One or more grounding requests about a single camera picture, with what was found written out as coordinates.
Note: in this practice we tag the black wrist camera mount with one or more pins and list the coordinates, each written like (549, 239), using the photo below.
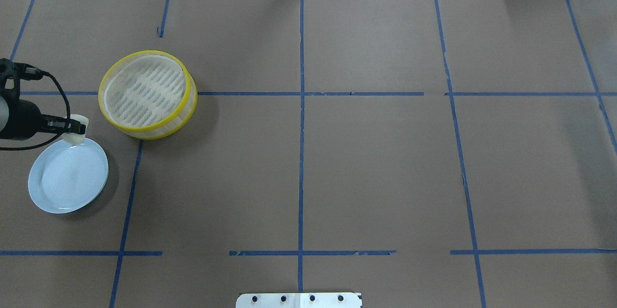
(12, 73)

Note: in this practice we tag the yellow bamboo steamer basket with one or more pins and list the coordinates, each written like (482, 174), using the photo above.
(148, 95)

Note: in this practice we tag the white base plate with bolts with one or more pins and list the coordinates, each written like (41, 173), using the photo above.
(300, 300)

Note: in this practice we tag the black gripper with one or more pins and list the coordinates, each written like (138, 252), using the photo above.
(25, 119)

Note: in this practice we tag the white steamed bun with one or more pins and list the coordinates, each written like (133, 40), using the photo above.
(77, 130)

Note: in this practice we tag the light blue plate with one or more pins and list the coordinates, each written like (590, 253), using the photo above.
(65, 177)

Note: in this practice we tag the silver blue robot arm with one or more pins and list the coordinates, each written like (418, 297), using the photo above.
(3, 120)

